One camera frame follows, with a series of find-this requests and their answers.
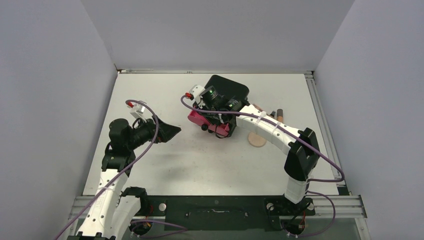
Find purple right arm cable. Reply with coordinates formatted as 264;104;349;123
180;94;345;239

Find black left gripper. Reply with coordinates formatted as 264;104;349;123
126;115;180;150

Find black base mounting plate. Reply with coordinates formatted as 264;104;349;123
134;195;316;232

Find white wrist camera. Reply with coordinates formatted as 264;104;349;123
188;85;205;104
127;102;146;121

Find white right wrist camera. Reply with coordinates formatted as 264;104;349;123
188;85;205;104

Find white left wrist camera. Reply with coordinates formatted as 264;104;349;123
127;102;146;121

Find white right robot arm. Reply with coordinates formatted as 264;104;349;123
189;83;319;214

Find pink drawer with black knob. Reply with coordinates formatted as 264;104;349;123
187;110;231;139

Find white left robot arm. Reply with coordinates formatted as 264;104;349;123
67;117;181;240

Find tan foundation tube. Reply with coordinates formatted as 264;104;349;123
276;108;284;123

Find round beige powder puff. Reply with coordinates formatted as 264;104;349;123
247;132;267;148

